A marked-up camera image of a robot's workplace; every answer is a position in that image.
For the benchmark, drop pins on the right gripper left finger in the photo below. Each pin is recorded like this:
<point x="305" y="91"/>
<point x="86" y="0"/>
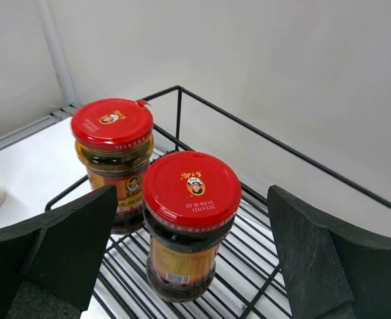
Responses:
<point x="49" y="263"/>

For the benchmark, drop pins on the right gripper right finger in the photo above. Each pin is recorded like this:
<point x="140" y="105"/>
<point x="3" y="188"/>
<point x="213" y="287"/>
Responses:
<point x="331" y="268"/>

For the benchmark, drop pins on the red lid sauce jar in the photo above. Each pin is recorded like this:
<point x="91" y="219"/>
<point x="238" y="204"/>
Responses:
<point x="114" y="141"/>

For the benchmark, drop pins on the red lid chili jar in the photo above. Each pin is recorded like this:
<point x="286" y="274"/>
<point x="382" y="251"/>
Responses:
<point x="191" y="200"/>

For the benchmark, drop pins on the black wire shelf rack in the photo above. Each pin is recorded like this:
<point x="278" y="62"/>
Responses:
<point x="248" y="282"/>

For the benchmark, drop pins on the aluminium side rail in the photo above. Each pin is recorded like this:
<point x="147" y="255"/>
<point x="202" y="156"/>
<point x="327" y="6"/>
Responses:
<point x="34" y="127"/>

